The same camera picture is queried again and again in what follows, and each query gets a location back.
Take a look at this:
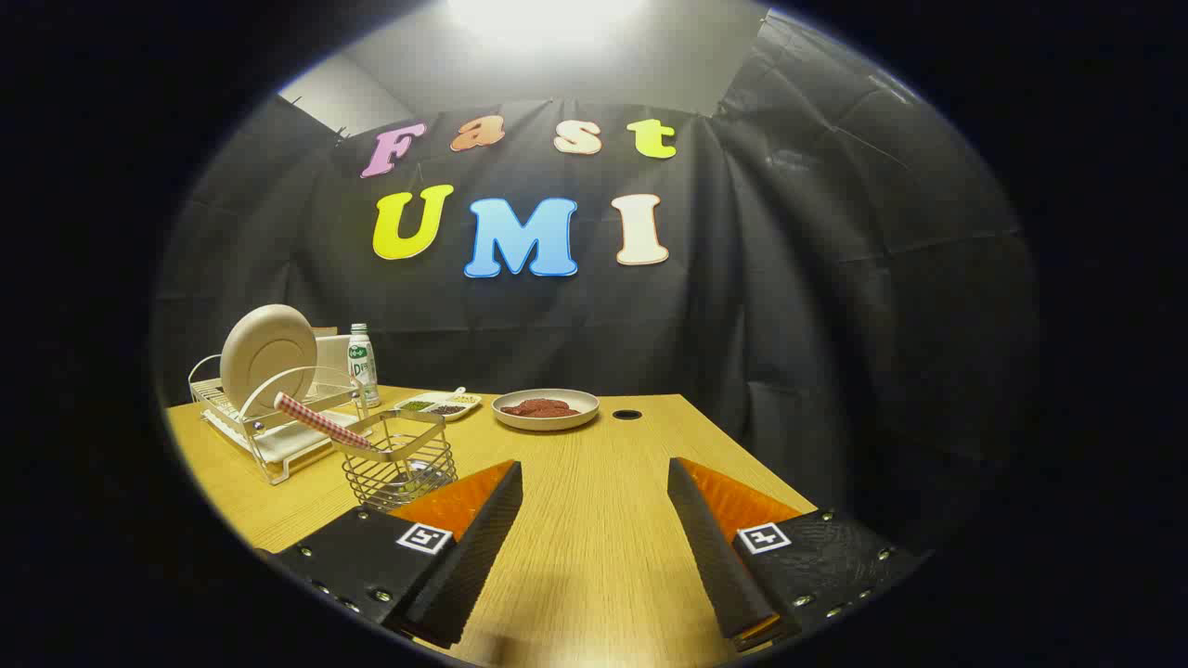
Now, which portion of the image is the white divided bean dish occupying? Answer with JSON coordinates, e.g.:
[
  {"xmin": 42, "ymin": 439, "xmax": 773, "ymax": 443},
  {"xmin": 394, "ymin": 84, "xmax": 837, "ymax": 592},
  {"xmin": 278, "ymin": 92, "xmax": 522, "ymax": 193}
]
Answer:
[{"xmin": 394, "ymin": 388, "xmax": 483, "ymax": 423}]

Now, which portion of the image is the white toaster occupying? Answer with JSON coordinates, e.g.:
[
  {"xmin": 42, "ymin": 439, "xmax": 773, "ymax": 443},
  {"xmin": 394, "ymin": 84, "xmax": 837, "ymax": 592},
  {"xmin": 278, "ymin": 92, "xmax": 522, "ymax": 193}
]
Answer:
[{"xmin": 315, "ymin": 335, "xmax": 359, "ymax": 391}]

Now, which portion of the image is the beige meat dish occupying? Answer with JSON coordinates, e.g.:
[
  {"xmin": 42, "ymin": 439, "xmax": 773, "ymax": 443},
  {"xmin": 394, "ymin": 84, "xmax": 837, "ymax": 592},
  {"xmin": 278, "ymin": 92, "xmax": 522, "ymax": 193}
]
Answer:
[{"xmin": 491, "ymin": 388, "xmax": 600, "ymax": 432}]

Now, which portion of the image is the white dish rack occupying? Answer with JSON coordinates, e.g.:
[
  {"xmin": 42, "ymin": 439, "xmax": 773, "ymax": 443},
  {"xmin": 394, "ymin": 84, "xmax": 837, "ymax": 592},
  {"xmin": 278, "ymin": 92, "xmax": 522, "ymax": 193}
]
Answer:
[{"xmin": 188, "ymin": 353, "xmax": 386, "ymax": 486}]

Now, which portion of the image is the white bottle green label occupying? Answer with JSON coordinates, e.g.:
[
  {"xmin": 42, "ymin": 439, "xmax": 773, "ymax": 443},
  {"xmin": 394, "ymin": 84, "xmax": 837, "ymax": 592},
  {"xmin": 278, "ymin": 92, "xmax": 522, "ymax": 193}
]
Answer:
[{"xmin": 347, "ymin": 323, "xmax": 381, "ymax": 407}]

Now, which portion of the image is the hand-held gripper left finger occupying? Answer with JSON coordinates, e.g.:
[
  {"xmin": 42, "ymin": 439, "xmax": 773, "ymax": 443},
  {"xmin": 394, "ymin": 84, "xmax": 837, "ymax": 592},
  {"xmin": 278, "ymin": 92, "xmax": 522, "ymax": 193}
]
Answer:
[{"xmin": 265, "ymin": 459, "xmax": 523, "ymax": 650}]

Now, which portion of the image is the metal wire basket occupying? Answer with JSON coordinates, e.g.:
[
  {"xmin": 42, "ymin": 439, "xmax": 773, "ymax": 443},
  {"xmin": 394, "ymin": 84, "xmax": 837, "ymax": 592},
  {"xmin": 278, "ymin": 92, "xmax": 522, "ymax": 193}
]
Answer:
[{"xmin": 331, "ymin": 409, "xmax": 458, "ymax": 513}]

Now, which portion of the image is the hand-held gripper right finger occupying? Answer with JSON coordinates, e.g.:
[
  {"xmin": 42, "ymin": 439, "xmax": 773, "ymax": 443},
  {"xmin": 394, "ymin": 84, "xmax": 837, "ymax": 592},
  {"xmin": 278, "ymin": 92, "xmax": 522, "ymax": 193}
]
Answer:
[{"xmin": 667, "ymin": 456, "xmax": 929, "ymax": 652}]

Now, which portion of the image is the black backdrop cloth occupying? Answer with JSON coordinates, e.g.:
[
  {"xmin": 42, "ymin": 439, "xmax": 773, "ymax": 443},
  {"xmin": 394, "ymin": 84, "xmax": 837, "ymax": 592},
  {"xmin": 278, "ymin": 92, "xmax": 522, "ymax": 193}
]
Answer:
[{"xmin": 153, "ymin": 9, "xmax": 1040, "ymax": 520}]

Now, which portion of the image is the beige plate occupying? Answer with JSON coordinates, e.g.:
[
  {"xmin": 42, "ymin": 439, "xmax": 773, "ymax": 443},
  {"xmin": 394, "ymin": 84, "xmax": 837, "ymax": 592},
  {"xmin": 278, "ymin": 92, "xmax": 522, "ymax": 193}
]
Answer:
[{"xmin": 220, "ymin": 304, "xmax": 318, "ymax": 418}]

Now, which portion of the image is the red checkered handle spoon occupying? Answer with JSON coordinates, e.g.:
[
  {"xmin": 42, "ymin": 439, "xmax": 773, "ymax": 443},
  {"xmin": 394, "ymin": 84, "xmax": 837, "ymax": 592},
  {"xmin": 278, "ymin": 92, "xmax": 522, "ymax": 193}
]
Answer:
[{"xmin": 274, "ymin": 392, "xmax": 419, "ymax": 488}]

